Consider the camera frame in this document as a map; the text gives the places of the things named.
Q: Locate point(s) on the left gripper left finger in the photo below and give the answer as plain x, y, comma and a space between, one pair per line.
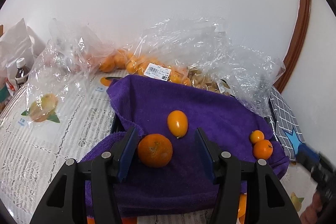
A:
64, 199

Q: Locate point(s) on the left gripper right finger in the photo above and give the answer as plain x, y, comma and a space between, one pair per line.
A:
267, 200

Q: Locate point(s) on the small mandarin orange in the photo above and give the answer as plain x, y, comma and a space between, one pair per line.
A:
263, 149

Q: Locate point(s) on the small kumquat orange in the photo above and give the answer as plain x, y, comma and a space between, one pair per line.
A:
256, 136

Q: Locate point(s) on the rough round orange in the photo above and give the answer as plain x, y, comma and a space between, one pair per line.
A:
155, 150

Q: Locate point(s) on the smooth oval orange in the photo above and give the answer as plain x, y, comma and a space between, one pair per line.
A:
177, 123

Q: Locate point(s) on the person's right hand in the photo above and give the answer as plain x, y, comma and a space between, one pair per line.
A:
309, 216

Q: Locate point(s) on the orange near towel edge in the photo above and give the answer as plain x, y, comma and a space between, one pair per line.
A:
242, 208

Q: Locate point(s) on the grey checked star cushion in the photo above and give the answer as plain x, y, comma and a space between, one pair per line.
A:
284, 124

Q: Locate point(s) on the purple towel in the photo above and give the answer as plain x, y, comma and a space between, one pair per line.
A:
182, 186

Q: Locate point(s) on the dark glass bottle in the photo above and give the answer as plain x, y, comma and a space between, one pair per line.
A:
22, 74

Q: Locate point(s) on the clear plastic fruit bag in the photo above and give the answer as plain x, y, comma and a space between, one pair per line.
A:
199, 53

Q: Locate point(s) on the white paper bag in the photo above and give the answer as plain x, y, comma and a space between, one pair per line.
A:
17, 42

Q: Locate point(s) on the brown wooden door frame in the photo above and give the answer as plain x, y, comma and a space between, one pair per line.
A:
296, 43

